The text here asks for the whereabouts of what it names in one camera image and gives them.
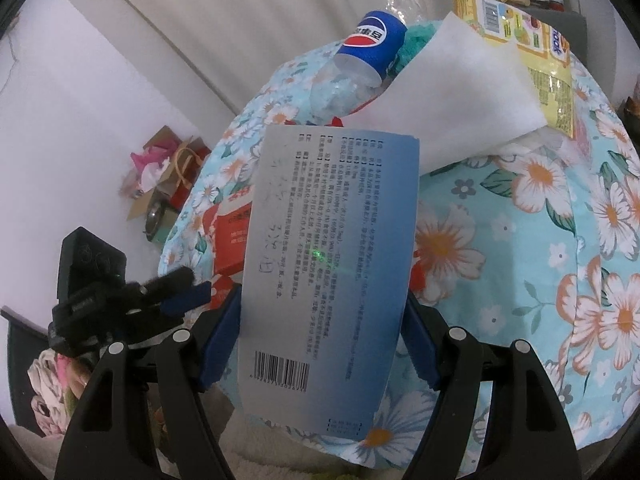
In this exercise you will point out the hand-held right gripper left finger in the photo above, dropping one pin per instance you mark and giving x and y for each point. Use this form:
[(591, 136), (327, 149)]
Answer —
[(222, 340)]

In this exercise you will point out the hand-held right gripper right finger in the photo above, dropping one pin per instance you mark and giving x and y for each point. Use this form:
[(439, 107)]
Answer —
[(422, 350)]

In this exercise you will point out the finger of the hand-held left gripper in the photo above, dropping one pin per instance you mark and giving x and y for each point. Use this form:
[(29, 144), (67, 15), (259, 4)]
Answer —
[(165, 282), (187, 300)]

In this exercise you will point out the red white small box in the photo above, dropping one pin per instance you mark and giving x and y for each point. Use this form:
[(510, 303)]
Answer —
[(230, 235)]

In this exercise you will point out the blue white printed carton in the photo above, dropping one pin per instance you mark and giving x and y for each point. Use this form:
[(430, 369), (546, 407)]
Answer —
[(325, 260)]

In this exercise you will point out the white tissue sheet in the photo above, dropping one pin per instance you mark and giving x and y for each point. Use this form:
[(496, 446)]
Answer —
[(465, 100)]

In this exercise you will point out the teal cloth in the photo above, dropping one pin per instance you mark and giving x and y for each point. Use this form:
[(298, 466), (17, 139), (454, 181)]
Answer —
[(417, 40)]

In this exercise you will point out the clear plastic bottle blue label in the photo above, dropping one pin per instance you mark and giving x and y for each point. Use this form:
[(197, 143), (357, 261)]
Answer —
[(370, 40)]

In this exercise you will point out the yellow snack packet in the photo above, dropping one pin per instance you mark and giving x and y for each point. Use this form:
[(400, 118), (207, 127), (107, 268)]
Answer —
[(545, 60)]

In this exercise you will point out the green box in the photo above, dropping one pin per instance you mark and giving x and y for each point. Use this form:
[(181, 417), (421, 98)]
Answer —
[(164, 236)]

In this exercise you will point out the metal bowl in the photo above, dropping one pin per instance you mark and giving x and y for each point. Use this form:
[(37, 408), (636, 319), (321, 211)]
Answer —
[(157, 220)]

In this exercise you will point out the brown cardboard box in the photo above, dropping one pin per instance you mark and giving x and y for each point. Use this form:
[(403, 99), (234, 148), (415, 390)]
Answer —
[(145, 205)]

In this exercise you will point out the red gift bag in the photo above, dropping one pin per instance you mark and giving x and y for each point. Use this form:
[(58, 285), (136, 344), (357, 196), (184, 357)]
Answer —
[(192, 180)]

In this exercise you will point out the pink tissue paper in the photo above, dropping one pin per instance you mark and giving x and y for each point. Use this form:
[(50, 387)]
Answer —
[(150, 165)]

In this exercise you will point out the pink floral clothing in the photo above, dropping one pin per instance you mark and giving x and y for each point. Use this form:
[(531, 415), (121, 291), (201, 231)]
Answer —
[(55, 390)]

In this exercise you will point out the floral blue tablecloth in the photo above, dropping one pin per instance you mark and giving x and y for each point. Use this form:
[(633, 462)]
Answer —
[(525, 240)]

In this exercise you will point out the grey cabinet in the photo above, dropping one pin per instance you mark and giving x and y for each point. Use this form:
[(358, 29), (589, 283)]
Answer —
[(565, 30)]

